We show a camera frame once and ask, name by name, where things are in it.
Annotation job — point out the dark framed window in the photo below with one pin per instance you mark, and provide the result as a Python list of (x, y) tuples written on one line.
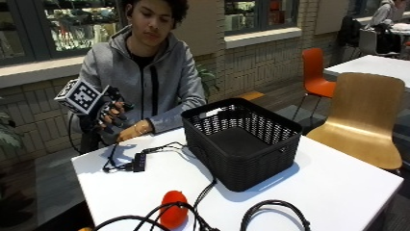
[(64, 25), (259, 14)]

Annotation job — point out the black woven plastic basket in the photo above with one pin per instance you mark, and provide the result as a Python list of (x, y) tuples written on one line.
[(241, 144)]

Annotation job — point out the orange plastic chair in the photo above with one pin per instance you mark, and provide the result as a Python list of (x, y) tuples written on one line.
[(315, 77)]

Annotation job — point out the black bag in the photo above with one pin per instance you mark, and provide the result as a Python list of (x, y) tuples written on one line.
[(350, 31)]

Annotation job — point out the orange red soft toy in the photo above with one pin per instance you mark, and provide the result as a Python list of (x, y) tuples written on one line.
[(173, 210)]

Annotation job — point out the grey chair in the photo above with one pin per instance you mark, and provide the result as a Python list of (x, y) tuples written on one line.
[(371, 41)]

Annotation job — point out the yellow object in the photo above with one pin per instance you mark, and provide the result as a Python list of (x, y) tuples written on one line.
[(85, 229)]

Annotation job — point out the the person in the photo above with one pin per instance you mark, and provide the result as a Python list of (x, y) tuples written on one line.
[(170, 83)]

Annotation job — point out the light wooden chair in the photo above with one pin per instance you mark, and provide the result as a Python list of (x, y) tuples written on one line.
[(362, 122)]

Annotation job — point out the white side table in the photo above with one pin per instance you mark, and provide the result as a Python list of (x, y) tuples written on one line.
[(375, 67)]

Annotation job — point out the white cube with black markers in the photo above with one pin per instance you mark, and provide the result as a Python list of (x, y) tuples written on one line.
[(80, 96)]

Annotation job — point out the green leafy plant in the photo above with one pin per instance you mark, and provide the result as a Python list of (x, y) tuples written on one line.
[(206, 80)]

